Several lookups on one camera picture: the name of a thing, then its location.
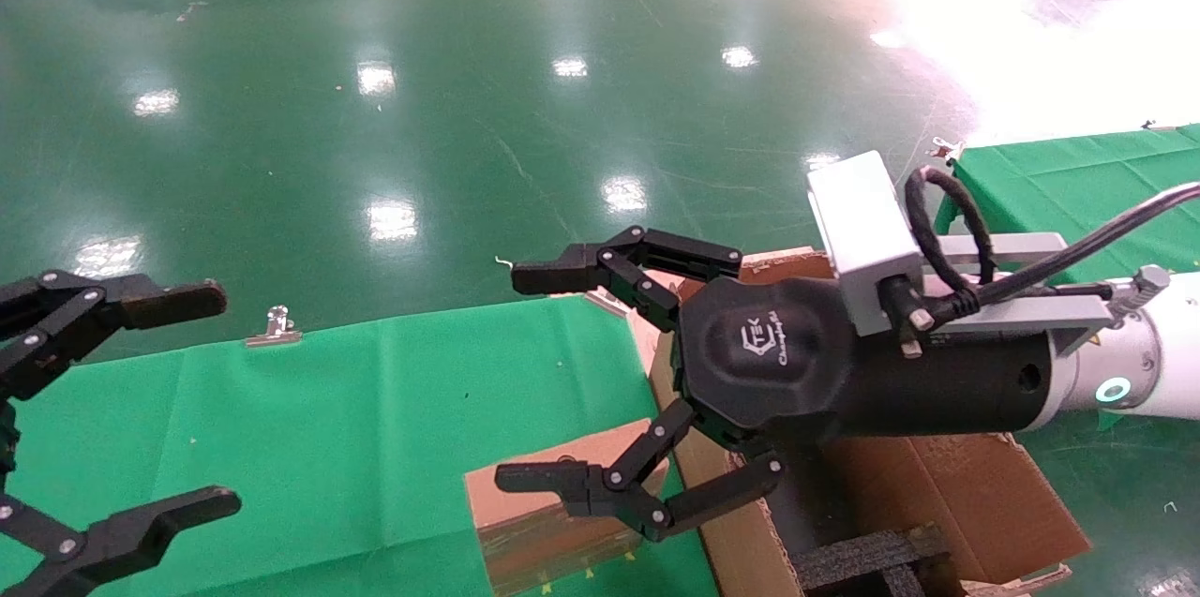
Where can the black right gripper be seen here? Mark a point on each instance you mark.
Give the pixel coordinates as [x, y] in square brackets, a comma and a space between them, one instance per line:
[778, 363]

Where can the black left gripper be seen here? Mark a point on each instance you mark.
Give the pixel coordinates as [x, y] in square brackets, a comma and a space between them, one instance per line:
[7, 440]

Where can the small cardboard box with hole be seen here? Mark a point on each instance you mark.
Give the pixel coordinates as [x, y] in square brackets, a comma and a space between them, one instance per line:
[544, 541]

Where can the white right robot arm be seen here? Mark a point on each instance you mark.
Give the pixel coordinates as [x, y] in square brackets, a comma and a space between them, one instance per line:
[1162, 353]

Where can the large open cardboard carton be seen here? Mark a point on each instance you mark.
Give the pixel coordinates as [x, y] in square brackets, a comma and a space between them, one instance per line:
[975, 503]

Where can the large green table cloth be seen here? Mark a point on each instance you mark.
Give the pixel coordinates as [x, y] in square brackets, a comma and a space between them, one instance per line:
[328, 438]

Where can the black foam insert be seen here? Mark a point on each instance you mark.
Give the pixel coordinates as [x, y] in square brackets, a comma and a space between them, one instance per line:
[862, 559]

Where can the green cloth side table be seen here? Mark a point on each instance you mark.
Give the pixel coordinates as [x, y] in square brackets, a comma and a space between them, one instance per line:
[1050, 185]

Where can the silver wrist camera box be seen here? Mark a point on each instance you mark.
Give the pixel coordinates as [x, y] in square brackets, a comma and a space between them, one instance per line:
[862, 231]

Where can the silver camera mount bracket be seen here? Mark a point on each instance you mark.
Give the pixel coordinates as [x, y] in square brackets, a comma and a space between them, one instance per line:
[1031, 311]

